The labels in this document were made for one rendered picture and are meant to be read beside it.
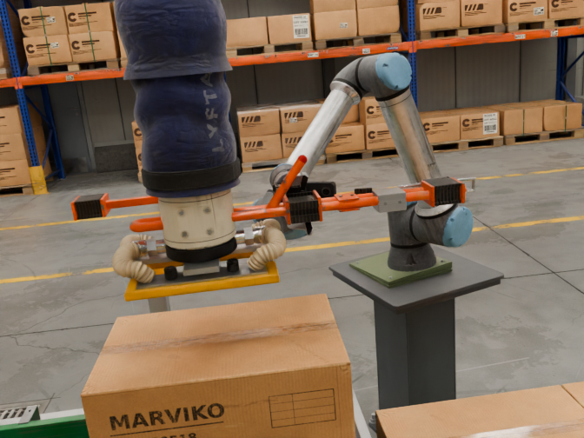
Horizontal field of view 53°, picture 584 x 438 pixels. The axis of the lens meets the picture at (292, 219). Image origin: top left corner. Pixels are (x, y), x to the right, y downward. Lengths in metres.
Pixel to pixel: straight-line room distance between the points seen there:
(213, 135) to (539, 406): 1.27
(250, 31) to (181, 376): 7.34
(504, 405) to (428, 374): 0.58
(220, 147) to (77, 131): 8.86
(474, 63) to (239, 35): 4.09
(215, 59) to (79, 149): 8.92
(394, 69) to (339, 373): 0.98
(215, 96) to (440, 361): 1.58
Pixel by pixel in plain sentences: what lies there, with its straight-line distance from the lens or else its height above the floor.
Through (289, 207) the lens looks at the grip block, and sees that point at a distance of 1.37.
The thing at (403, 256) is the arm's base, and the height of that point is 0.83.
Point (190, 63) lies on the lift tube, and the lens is 1.26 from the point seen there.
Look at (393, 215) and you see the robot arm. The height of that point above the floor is 0.99.
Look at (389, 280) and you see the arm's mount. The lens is 2.24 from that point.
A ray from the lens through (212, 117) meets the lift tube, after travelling 1.30.
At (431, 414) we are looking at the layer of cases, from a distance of 1.91.
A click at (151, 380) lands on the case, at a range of 1.40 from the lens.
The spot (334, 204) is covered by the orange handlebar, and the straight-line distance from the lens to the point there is 1.40.
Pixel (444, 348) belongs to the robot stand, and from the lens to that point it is 2.49.
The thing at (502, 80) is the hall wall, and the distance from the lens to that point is 10.69.
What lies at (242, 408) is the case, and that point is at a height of 0.86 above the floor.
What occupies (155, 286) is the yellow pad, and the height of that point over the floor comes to 1.16.
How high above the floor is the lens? 1.63
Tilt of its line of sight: 16 degrees down
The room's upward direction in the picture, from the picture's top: 5 degrees counter-clockwise
